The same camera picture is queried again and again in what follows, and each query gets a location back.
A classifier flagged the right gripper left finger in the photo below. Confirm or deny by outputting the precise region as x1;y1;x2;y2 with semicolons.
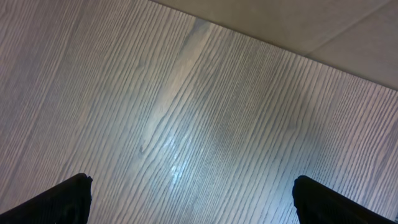
1;173;93;224

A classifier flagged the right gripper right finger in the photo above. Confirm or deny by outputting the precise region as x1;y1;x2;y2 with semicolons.
292;175;395;224

